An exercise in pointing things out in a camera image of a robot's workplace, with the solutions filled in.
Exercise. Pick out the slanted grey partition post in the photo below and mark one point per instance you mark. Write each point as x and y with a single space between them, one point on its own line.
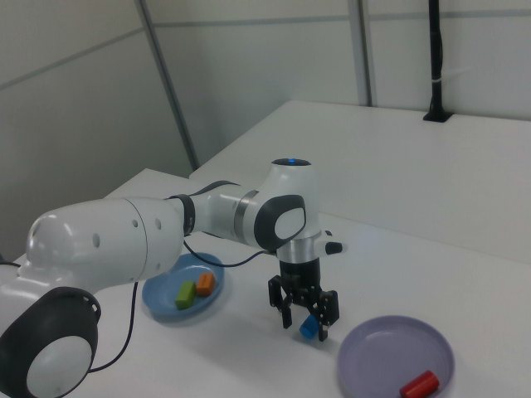
168 83

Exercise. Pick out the red cylinder block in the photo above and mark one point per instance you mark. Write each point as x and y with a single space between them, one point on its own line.
420 383

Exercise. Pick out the purple plate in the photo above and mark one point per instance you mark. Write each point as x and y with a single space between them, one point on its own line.
386 356

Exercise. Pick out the blue plate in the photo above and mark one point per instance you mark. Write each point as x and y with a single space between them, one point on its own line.
166 298

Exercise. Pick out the black pole with base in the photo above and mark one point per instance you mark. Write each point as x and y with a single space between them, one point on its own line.
435 49

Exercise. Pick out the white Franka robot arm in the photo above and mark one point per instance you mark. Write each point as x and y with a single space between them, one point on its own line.
95 253

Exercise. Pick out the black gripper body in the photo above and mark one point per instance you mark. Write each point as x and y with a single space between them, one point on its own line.
300 275

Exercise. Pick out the blue block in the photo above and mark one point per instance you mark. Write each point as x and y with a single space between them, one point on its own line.
308 328

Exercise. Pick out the upright grey partition post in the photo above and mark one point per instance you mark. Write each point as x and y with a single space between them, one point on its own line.
367 49

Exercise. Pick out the orange rectangular block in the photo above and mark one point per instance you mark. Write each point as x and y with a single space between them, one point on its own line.
206 284

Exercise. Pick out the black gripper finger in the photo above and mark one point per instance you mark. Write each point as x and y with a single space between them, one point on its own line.
286 309
327 309

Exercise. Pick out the green rectangular block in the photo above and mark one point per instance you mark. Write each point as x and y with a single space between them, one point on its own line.
185 295

